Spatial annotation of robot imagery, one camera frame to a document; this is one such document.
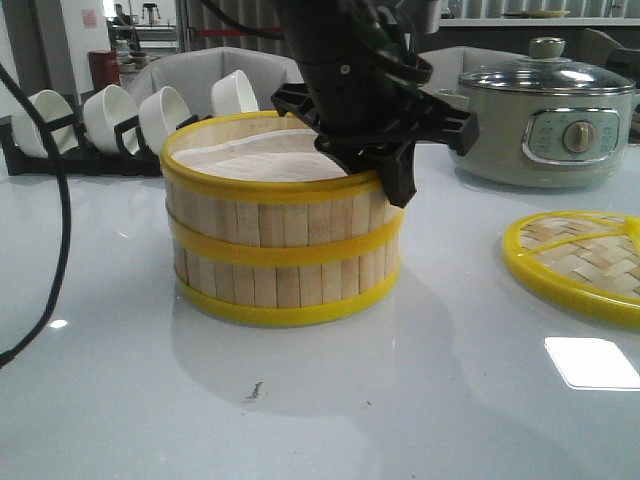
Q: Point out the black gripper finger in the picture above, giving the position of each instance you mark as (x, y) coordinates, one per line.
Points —
(395, 168)

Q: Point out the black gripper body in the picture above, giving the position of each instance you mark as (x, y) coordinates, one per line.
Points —
(423, 119)

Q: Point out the bamboo steamer tier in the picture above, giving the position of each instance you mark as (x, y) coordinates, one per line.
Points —
(274, 224)
(289, 296)

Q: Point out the woven bamboo steamer lid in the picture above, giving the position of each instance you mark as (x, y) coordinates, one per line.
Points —
(585, 261)

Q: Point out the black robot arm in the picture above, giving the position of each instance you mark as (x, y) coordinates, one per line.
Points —
(361, 90)

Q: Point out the grey chair right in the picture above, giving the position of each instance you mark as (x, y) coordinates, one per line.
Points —
(449, 63)

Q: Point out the grey chair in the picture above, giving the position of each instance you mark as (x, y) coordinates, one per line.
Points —
(192, 75)
(449, 63)

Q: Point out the white cloth liner left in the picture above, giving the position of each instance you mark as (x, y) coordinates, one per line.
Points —
(276, 156)

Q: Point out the green electric cooking pot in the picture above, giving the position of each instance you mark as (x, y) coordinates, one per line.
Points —
(545, 141)

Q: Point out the glass pot lid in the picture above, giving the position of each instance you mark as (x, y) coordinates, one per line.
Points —
(546, 71)

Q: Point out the dark counter with shelf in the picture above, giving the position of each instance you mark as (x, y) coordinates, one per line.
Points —
(514, 34)

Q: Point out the grey chair left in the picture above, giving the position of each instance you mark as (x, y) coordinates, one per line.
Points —
(192, 75)

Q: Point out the red barrier belt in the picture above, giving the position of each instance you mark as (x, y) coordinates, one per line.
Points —
(267, 33)

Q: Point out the black dish rack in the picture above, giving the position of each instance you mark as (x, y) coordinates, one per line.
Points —
(134, 157)

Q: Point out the red bin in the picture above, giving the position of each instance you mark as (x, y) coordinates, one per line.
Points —
(104, 69)

